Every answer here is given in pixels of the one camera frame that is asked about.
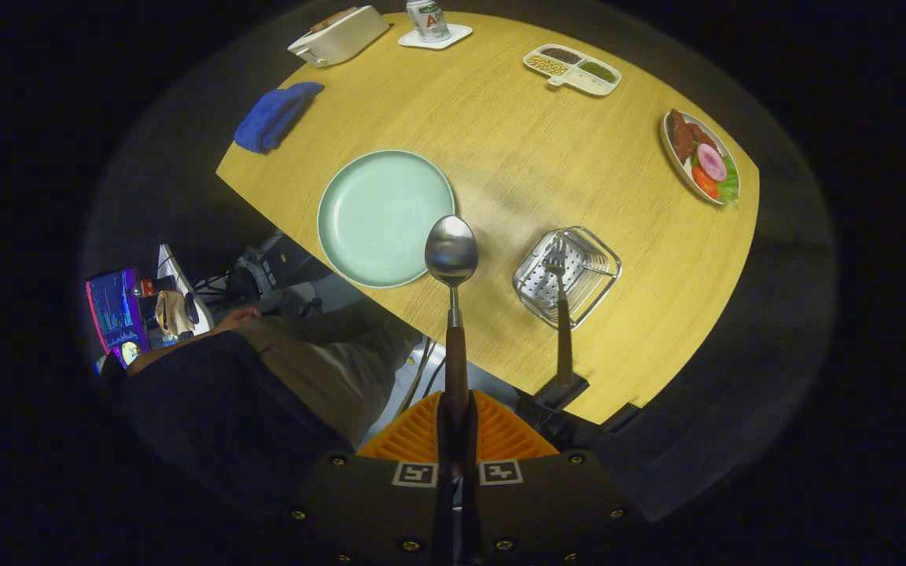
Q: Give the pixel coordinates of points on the white divided dish with beans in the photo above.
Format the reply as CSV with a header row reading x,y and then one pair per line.
x,y
579,78

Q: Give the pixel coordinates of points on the red tomato slice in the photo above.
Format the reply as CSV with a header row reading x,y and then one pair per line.
x,y
705,182

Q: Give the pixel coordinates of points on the person's khaki trousers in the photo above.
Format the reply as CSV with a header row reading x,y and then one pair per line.
x,y
327,377

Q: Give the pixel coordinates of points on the brown meat piece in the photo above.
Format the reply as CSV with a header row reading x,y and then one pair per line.
x,y
703,137
680,135

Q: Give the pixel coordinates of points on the brown toast slice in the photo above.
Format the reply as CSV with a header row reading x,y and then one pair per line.
x,y
335,19

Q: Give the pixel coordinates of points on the white square coaster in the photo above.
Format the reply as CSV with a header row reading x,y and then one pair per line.
x,y
458,33

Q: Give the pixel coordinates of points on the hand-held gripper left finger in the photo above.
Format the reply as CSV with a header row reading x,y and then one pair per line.
x,y
443,503

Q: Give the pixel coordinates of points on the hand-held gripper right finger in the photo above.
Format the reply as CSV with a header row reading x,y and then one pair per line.
x,y
475,503

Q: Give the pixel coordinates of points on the blue folded cloth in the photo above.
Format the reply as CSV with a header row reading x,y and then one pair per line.
x,y
272,118

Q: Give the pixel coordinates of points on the white toaster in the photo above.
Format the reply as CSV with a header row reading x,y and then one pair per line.
x,y
343,41

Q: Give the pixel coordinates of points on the dark equipment under table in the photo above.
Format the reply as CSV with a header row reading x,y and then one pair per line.
x,y
280,267

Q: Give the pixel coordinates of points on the pink round ham slice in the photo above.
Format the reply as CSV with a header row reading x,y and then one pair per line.
x,y
711,163

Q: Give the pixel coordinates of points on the person's dark top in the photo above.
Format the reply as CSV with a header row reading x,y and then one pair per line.
x,y
209,417

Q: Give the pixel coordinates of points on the white oval food plate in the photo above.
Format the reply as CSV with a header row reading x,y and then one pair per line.
x,y
677,170

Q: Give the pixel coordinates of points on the lit computer monitor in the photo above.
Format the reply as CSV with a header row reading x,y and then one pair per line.
x,y
115,310

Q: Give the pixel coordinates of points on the silver drink can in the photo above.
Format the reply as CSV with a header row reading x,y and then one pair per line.
x,y
427,20

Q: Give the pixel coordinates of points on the pale green round plate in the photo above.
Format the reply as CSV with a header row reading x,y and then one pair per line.
x,y
374,212

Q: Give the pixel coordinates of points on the black table bracket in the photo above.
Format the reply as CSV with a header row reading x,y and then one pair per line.
x,y
551,402
622,418

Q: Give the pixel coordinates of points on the green lettuce leaf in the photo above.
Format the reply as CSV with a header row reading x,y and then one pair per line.
x,y
728,189

